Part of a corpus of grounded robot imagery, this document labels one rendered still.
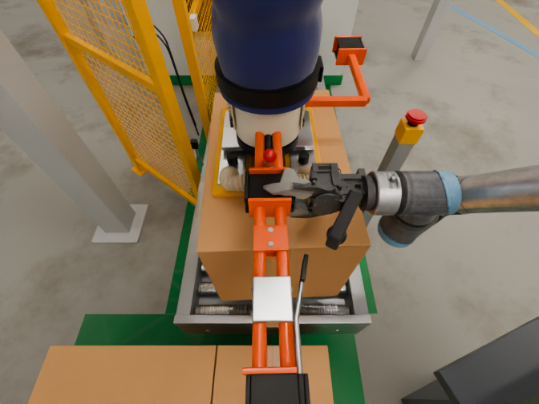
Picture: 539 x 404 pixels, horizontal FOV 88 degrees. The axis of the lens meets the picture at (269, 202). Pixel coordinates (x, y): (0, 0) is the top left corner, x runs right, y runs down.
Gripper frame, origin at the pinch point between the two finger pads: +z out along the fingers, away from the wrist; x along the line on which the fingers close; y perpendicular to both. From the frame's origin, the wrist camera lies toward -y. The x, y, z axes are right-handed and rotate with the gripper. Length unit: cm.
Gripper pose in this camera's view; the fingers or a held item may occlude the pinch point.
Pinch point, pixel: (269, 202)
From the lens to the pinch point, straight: 55.6
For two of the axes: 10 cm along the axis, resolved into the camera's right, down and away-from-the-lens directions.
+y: 0.0, -8.2, 5.7
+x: 0.0, -5.7, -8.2
